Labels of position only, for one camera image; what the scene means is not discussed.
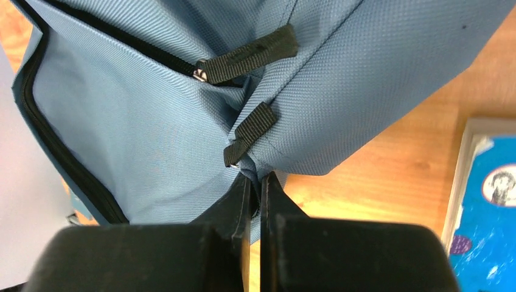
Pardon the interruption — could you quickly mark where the blue-grey student backpack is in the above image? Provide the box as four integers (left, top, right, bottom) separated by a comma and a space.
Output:
13, 1, 515, 224

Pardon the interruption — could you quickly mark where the light blue treehouse book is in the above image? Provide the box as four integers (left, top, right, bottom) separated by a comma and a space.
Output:
441, 117, 515, 291

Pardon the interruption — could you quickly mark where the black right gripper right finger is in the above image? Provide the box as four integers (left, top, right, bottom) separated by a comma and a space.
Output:
260, 173, 459, 291

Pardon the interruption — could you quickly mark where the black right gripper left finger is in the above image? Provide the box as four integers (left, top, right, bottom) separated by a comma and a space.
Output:
24, 175, 252, 291

